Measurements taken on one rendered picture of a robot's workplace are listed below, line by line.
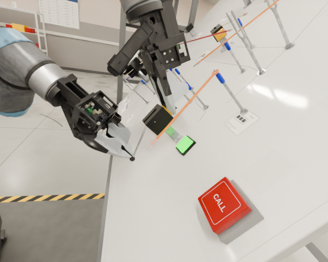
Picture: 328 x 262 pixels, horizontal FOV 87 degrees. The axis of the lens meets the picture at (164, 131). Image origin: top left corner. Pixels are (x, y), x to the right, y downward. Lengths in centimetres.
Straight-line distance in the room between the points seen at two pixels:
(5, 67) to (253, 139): 48
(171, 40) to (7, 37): 31
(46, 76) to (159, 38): 23
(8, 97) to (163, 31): 36
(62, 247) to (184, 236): 128
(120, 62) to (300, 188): 33
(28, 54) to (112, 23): 744
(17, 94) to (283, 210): 52
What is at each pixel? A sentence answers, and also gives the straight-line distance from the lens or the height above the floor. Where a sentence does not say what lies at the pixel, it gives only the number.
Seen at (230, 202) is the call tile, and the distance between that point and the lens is 23.
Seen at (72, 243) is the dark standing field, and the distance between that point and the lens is 152.
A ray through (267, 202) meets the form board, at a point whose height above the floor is 112.
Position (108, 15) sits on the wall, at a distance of 788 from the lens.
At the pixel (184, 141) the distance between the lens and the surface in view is 39.
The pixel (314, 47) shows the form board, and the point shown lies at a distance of 43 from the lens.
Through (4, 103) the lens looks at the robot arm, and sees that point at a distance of 51.
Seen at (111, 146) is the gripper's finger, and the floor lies 106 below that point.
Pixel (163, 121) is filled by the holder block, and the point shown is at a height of 112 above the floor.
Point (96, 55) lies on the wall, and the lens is 788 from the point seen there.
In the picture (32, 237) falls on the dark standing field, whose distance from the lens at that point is 163.
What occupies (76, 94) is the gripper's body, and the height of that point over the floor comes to 116.
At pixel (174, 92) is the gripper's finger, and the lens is 38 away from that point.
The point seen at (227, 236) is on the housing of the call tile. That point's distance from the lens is 24.
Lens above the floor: 127
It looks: 25 degrees down
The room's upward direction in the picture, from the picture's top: 10 degrees clockwise
